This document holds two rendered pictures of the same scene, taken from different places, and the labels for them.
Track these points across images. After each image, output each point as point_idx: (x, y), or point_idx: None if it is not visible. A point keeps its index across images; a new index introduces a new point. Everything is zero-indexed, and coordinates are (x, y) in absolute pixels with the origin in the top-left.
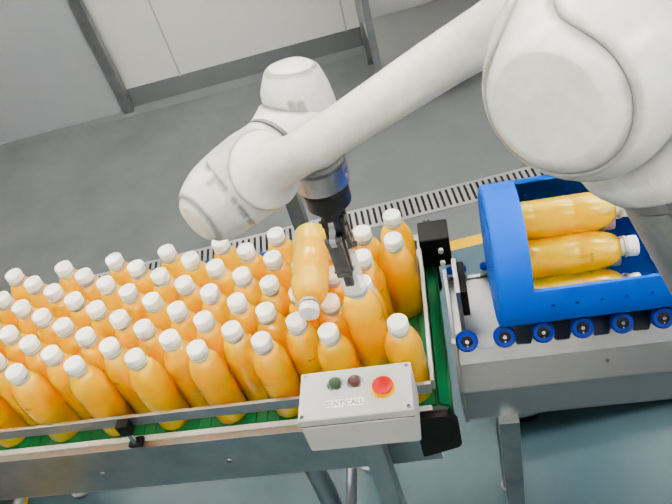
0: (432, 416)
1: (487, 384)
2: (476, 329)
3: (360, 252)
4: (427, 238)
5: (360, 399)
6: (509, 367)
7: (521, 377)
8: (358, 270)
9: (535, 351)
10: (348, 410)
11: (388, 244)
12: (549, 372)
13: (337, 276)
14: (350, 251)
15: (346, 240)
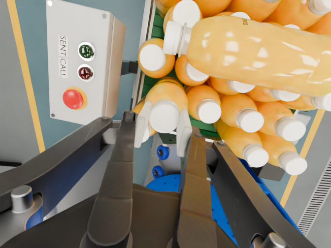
0: (130, 109)
1: (153, 141)
2: (178, 156)
3: (257, 122)
4: (266, 163)
5: (64, 74)
6: (152, 159)
7: (150, 159)
8: (177, 132)
9: (151, 177)
10: (53, 59)
11: (250, 152)
12: (148, 172)
13: (96, 118)
14: (179, 148)
15: (184, 162)
